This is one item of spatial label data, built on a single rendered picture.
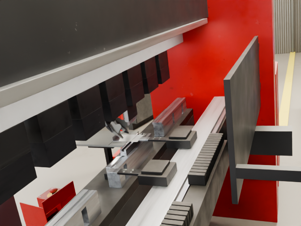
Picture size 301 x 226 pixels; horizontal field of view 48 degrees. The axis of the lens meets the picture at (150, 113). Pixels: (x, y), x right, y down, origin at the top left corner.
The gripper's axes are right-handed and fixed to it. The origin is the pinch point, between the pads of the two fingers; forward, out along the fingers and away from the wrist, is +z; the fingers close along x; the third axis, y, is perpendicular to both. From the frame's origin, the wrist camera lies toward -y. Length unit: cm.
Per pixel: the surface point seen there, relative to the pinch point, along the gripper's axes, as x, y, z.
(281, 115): 317, -14, 118
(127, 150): -11.5, 3.7, 6.7
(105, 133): 5.8, -11.3, -7.2
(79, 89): -42, 29, -19
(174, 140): -6.6, 22.0, 17.9
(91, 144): -8.5, -11.2, -7.0
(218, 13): 85, 57, -14
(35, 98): -64, 31, -22
